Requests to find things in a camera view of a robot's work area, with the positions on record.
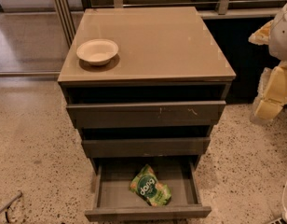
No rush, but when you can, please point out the grey drawer cabinet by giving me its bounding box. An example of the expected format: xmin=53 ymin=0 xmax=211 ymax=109
xmin=57 ymin=6 xmax=237 ymax=173

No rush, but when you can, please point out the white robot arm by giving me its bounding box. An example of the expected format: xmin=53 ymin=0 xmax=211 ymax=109
xmin=249 ymin=3 xmax=287 ymax=124

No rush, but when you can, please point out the grey drawer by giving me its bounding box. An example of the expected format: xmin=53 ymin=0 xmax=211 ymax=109
xmin=67 ymin=101 xmax=226 ymax=128
xmin=82 ymin=137 xmax=211 ymax=158
xmin=85 ymin=157 xmax=211 ymax=221

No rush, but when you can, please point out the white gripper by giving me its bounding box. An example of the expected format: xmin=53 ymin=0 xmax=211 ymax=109
xmin=248 ymin=20 xmax=287 ymax=120

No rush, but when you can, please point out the bottom grey drawer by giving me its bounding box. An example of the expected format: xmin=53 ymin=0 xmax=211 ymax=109
xmin=85 ymin=157 xmax=211 ymax=221

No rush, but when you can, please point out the top grey drawer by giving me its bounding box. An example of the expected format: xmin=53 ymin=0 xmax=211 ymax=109
xmin=67 ymin=101 xmax=226 ymax=128

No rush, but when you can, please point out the green rice chip bag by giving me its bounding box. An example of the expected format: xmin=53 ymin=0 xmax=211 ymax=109
xmin=130 ymin=164 xmax=171 ymax=206

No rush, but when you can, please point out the white paper bowl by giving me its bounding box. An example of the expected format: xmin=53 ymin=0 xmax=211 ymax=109
xmin=76 ymin=39 xmax=118 ymax=66

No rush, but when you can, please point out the grey metal floor bar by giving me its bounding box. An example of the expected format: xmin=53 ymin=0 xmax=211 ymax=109
xmin=0 ymin=190 xmax=22 ymax=214

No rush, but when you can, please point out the middle grey drawer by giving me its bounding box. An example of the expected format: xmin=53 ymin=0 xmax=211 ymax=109
xmin=82 ymin=137 xmax=211 ymax=158

